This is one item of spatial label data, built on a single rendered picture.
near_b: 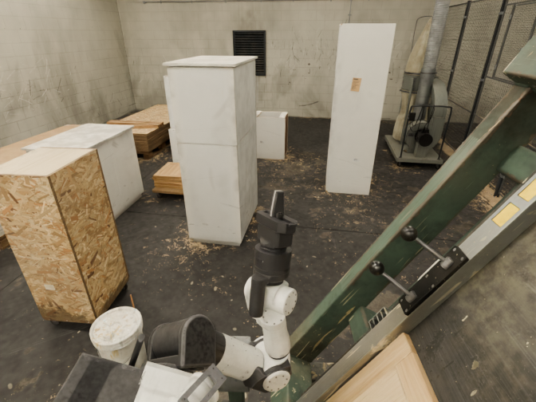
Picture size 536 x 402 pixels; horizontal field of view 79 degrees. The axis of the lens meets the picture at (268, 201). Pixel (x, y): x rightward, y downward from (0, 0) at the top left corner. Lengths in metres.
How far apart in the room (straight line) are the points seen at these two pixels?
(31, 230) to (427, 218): 2.20
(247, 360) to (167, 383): 0.26
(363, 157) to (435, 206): 3.42
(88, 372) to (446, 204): 0.94
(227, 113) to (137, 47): 7.14
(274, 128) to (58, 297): 4.00
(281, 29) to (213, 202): 6.07
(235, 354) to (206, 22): 8.52
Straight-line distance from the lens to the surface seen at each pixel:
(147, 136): 5.93
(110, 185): 4.08
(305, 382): 1.33
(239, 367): 0.93
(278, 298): 0.79
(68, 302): 2.77
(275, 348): 0.94
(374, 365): 0.98
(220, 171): 3.03
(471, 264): 0.85
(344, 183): 4.53
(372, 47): 4.17
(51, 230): 2.40
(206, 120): 2.91
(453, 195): 1.04
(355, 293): 1.15
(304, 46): 8.56
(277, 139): 5.60
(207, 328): 0.84
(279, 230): 0.72
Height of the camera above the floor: 1.97
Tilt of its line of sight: 27 degrees down
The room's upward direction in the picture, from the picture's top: straight up
